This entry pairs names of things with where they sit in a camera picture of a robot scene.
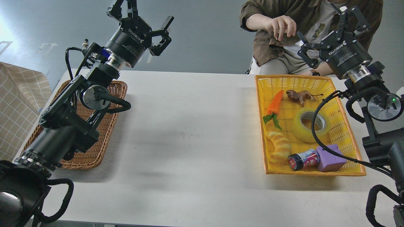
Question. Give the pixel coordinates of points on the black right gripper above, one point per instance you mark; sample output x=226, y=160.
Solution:
x=340, y=49

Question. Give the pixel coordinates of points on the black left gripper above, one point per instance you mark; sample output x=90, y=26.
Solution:
x=134, y=35

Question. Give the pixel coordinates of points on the yellow tape roll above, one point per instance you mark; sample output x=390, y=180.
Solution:
x=311, y=125

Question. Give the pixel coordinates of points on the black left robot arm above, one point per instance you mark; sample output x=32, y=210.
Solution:
x=70, y=122

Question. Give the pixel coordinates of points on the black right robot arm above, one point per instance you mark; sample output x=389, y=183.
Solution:
x=368, y=99

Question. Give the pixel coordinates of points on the person's bare hand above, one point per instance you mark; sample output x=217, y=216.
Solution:
x=280, y=26

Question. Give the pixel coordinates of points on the brown toy lion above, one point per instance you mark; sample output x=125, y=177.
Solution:
x=301, y=96

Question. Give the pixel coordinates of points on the brown wicker basket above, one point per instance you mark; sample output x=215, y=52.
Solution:
x=95, y=141

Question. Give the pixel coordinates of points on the yellow plastic basket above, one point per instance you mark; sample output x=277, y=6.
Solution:
x=286, y=104

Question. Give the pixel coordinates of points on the orange toy carrot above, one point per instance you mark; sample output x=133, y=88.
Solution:
x=273, y=110

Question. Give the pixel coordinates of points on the yellow toy croissant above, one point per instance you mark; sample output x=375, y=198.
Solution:
x=282, y=147

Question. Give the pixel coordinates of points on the small red can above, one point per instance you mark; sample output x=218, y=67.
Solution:
x=303, y=160

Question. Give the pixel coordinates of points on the purple foam block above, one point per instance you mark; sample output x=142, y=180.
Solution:
x=329, y=162

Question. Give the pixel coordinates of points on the beige checkered cloth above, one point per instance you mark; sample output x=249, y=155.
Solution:
x=23, y=93

